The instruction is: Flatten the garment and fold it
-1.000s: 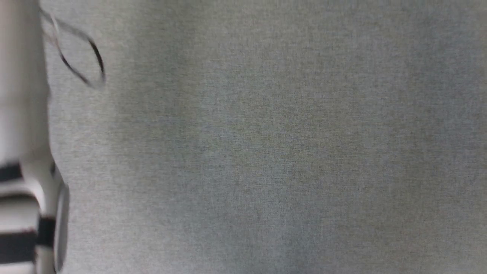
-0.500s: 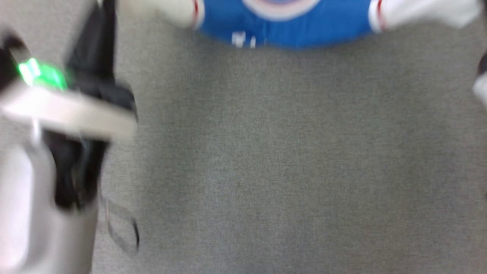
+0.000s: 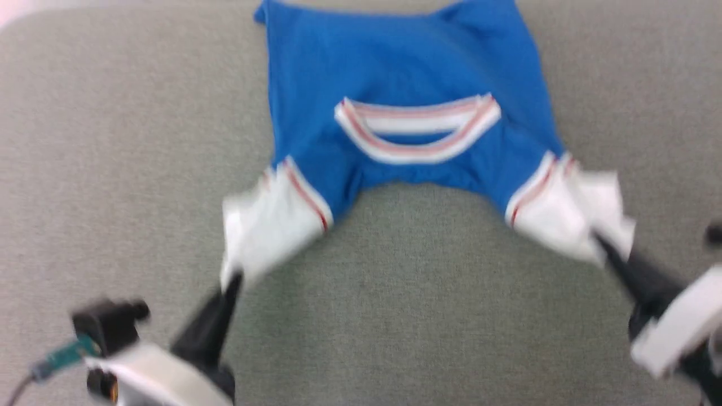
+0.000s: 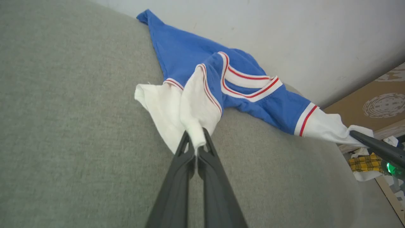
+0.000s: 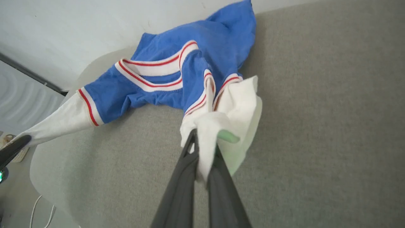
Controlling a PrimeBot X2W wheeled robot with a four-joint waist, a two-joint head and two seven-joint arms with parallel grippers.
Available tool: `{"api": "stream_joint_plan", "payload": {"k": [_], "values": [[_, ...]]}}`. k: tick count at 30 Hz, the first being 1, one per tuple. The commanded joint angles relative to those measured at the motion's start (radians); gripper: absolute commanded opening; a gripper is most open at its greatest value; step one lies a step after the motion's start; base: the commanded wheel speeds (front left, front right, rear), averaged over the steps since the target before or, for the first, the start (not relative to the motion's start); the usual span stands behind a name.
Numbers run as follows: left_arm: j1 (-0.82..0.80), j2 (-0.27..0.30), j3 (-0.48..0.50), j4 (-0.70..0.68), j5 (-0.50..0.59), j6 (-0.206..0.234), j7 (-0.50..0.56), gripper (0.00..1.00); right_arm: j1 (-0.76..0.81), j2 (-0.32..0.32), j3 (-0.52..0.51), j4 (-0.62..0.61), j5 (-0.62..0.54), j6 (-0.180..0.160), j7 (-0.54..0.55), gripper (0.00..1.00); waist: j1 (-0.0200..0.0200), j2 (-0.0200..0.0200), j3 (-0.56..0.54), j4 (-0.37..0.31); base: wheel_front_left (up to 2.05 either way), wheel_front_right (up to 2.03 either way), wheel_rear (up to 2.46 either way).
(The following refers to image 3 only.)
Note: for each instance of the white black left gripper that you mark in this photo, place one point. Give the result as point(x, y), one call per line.
point(152, 378)

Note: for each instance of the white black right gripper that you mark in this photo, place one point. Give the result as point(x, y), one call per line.
point(677, 327)

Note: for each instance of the blue white red-striped T-shirt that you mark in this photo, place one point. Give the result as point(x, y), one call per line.
point(406, 67)

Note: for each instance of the grey fabric table cover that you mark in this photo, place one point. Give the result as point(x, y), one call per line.
point(113, 141)

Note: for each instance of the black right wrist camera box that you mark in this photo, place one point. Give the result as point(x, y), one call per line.
point(715, 233)

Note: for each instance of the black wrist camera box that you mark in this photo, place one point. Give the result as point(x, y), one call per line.
point(715, 233)
point(110, 324)

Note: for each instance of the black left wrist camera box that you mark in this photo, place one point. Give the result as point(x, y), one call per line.
point(110, 324)

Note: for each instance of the teal left camera plug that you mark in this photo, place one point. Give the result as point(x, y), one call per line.
point(67, 355)

